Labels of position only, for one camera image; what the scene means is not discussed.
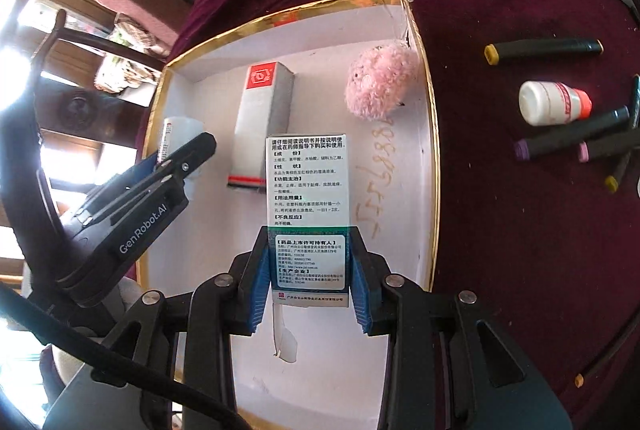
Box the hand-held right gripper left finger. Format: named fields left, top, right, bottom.
left=92, top=226, right=273, bottom=430

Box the small white plastic bottle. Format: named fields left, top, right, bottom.
left=157, top=116, right=206, bottom=166

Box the dark stick orange tip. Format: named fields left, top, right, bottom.
left=574, top=314, right=640, bottom=387

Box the beige woven item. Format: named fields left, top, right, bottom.
left=94, top=12, right=167, bottom=94

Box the black marker purple cap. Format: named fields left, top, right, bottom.
left=513, top=106, right=631, bottom=162

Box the thin black marker yellow cap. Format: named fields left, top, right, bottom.
left=604, top=149, right=634, bottom=194

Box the maroon tablecloth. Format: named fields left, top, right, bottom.
left=170, top=0, right=640, bottom=430

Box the gold-rimmed white cardboard box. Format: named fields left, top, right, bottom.
left=136, top=0, right=442, bottom=430

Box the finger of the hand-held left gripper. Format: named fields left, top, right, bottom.
left=107, top=131, right=218, bottom=206
left=131, top=154, right=162, bottom=183

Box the pink plush ball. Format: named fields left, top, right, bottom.
left=345, top=41, right=420, bottom=122

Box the black marker pink cap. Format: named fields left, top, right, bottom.
left=577, top=130, right=640, bottom=163

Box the grey red-ended carton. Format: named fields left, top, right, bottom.
left=226, top=61, right=296, bottom=194

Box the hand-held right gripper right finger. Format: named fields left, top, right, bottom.
left=349, top=226, right=541, bottom=430

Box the white green medicine box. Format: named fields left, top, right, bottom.
left=263, top=133, right=351, bottom=309

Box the dark teal pen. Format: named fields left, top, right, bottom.
left=627, top=74, right=640, bottom=132

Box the white bottle orange cap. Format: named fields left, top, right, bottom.
left=518, top=80, right=593, bottom=127

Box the black braided cable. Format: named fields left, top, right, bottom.
left=0, top=282, right=253, bottom=430

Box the pink cushion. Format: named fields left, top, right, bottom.
left=94, top=0, right=183, bottom=59

